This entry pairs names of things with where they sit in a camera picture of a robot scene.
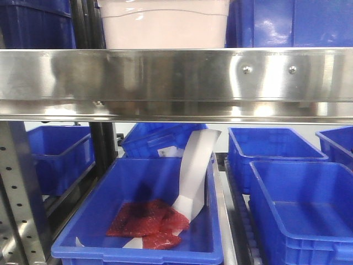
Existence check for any blue bin with red bag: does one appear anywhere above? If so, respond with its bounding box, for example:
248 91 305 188
51 158 223 264

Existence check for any blue bin upper right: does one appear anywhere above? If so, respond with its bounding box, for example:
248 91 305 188
226 1 352 47

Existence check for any blue bin upper left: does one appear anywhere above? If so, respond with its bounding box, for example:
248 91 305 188
1 1 76 49

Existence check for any stainless steel shelf rail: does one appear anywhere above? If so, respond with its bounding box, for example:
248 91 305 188
1 47 352 124

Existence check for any blue bin rear right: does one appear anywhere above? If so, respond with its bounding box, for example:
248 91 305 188
228 127 329 194

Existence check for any blue bin front right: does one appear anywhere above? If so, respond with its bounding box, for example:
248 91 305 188
250 161 352 264

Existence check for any blue bin left lower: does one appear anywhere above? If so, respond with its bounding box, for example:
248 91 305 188
27 125 95 196

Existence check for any blue bin rear centre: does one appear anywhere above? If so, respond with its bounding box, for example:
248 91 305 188
121 123 207 158

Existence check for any blue bin far right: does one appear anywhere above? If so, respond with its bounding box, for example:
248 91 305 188
315 126 352 171

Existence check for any white paper strip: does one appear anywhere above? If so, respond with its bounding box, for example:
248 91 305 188
122 129 222 249

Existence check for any perforated steel upright post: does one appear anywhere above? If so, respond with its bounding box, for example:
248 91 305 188
1 121 52 264

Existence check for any white lidded plastic bin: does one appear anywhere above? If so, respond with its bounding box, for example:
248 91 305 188
98 1 229 49

